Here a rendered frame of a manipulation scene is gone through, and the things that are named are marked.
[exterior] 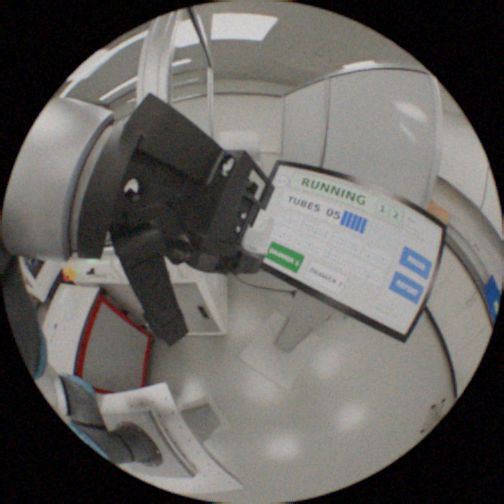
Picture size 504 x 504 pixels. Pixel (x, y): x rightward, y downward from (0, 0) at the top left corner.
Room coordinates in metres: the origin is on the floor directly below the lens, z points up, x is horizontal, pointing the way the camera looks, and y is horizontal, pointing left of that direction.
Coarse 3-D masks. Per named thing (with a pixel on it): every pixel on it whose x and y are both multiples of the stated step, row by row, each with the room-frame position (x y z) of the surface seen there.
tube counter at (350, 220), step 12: (324, 216) 0.29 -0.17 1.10; (336, 216) 0.28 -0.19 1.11; (348, 216) 0.27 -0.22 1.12; (360, 216) 0.25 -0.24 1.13; (348, 228) 0.25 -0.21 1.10; (360, 228) 0.24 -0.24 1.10; (372, 228) 0.23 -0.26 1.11; (384, 228) 0.21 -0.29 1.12; (384, 240) 0.20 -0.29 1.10; (396, 240) 0.19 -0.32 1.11
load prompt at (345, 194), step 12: (300, 180) 0.38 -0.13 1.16; (312, 180) 0.37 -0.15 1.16; (324, 180) 0.35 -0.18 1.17; (312, 192) 0.34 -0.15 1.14; (324, 192) 0.33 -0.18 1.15; (336, 192) 0.32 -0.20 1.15; (348, 192) 0.31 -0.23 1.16; (360, 192) 0.29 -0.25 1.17; (348, 204) 0.28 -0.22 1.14; (360, 204) 0.27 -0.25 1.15; (372, 204) 0.26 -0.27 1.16; (384, 204) 0.25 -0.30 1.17; (384, 216) 0.23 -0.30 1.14; (396, 216) 0.22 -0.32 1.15
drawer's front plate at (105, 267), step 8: (80, 264) 0.26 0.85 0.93; (88, 264) 0.27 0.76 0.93; (96, 264) 0.28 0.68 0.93; (104, 264) 0.28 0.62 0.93; (112, 264) 0.30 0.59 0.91; (96, 272) 0.27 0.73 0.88; (104, 272) 0.28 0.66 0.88; (112, 272) 0.28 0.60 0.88; (104, 280) 0.27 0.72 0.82; (112, 280) 0.28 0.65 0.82; (120, 280) 0.29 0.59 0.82
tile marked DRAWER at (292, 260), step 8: (272, 248) 0.28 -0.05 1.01; (280, 248) 0.27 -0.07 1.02; (288, 248) 0.27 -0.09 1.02; (272, 256) 0.27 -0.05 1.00; (280, 256) 0.26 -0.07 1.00; (288, 256) 0.25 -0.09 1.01; (296, 256) 0.24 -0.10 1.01; (304, 256) 0.24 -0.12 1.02; (280, 264) 0.24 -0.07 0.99; (288, 264) 0.24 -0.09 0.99; (296, 264) 0.23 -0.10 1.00; (296, 272) 0.22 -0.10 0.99
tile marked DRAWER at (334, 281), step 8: (312, 264) 0.22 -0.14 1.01; (320, 264) 0.21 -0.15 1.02; (312, 272) 0.20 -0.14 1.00; (320, 272) 0.20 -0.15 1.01; (328, 272) 0.19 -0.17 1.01; (336, 272) 0.19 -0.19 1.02; (312, 280) 0.19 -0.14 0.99; (320, 280) 0.19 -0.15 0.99; (328, 280) 0.18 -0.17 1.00; (336, 280) 0.17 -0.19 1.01; (344, 280) 0.17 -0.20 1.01; (328, 288) 0.17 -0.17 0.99; (336, 288) 0.16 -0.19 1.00
